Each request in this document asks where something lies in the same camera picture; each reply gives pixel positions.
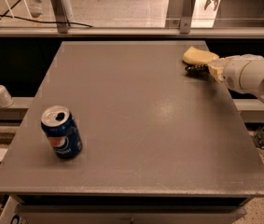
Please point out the grey side shelf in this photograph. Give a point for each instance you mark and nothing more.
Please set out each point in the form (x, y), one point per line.
(17, 110)

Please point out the black rxbar chocolate wrapper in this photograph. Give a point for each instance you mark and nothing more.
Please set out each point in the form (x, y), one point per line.
(197, 70)

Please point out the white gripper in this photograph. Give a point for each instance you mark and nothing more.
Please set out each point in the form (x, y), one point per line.
(231, 73)

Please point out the yellow sponge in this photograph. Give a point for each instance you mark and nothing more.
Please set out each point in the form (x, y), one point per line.
(198, 56)

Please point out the metal rail post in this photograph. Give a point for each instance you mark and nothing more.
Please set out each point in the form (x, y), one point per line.
(60, 16)
(186, 16)

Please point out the blue pepsi can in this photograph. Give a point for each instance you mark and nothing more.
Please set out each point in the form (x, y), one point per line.
(60, 129)

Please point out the right metal rail post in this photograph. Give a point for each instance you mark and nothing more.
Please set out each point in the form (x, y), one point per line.
(186, 16)

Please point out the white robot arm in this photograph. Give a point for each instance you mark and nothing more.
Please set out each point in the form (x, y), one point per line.
(252, 79)

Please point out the left metal rail post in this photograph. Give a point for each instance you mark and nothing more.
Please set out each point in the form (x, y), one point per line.
(60, 16)

